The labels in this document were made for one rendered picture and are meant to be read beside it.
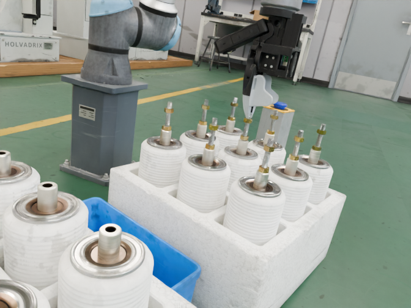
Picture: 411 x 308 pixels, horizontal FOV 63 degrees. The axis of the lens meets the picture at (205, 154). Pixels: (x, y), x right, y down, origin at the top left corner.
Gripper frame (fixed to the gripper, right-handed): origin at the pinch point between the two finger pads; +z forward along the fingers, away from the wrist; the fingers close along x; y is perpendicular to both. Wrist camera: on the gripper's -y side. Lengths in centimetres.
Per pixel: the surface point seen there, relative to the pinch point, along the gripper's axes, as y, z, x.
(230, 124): -8.0, 7.4, 12.9
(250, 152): 2.3, 9.1, 1.7
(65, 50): -231, 22, 154
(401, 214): 43, 34, 62
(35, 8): -208, -9, 106
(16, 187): -15.9, 9.7, -40.4
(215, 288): 8.5, 26.5, -21.6
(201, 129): -10.4, 7.2, 1.4
